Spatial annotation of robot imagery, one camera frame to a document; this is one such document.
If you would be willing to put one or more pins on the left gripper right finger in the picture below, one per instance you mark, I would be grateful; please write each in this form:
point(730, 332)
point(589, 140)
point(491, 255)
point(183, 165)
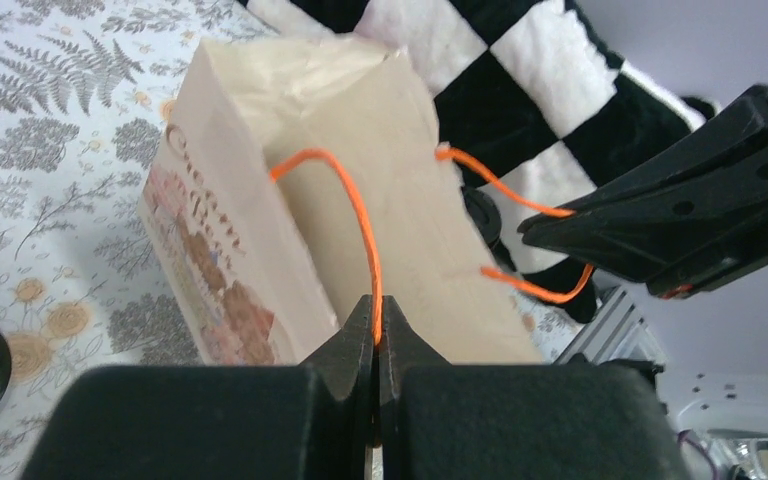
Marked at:
point(399, 350)

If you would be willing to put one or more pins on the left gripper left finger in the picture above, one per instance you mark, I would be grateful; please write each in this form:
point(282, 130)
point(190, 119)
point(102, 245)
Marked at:
point(340, 433)

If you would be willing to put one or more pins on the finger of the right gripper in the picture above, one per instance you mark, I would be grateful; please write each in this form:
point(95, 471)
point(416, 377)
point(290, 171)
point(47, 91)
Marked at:
point(703, 201)
point(714, 266)

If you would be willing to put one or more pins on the beige paper bag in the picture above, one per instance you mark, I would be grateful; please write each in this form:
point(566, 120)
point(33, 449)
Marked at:
point(294, 173)

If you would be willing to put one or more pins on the black cup lid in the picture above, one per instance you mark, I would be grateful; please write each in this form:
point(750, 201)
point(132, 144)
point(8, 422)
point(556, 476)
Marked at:
point(485, 216)

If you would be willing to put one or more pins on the black white checkered blanket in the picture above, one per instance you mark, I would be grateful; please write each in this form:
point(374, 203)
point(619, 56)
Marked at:
point(526, 87)

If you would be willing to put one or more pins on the floral table mat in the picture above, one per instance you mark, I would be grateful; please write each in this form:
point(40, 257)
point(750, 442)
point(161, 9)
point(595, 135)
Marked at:
point(85, 89)

